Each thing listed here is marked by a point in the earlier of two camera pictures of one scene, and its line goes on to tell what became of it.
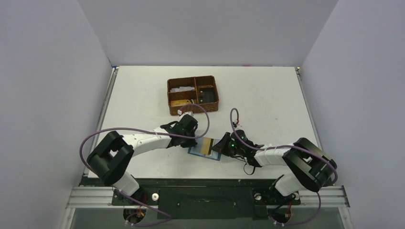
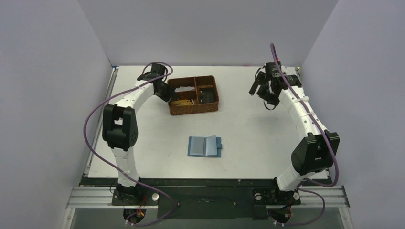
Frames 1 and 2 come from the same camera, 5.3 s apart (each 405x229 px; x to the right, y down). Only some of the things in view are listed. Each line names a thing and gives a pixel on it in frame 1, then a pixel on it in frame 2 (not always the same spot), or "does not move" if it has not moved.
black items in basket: x=207 y=95 does not move
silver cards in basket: x=182 y=88 does not move
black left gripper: x=191 y=136 -> x=172 y=93
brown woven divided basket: x=196 y=94 does not move
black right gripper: x=226 y=145 -> x=262 y=89
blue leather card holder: x=204 y=148 does not move
